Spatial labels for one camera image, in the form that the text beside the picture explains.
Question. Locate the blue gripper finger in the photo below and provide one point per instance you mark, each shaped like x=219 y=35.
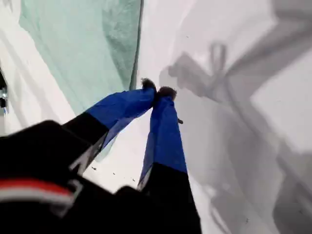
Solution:
x=122 y=107
x=165 y=146

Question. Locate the pale green T-shirt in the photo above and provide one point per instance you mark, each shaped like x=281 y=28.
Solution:
x=85 y=48

